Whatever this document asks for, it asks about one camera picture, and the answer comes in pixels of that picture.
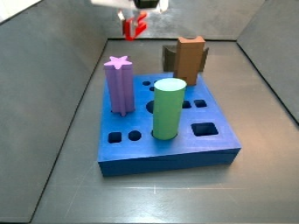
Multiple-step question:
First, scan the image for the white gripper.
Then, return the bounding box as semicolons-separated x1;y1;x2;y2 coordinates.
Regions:
90;0;170;21

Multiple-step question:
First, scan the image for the red square-circle object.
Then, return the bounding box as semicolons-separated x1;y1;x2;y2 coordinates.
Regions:
123;11;147;41

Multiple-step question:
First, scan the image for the dark grey regrasp stand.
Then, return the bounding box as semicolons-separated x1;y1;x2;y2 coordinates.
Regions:
163;45;210;72

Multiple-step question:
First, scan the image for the blue foam fixture block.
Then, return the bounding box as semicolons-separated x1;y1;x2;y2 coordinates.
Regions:
98;73;241;177

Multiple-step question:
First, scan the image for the purple star-shaped peg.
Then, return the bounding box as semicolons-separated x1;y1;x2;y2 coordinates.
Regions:
105;56;135;116

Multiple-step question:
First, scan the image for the brown grooved peg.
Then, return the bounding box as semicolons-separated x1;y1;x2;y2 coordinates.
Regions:
174;36;206;86

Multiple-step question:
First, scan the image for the green cylinder peg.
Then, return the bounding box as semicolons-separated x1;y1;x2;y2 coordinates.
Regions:
154;78;187;140

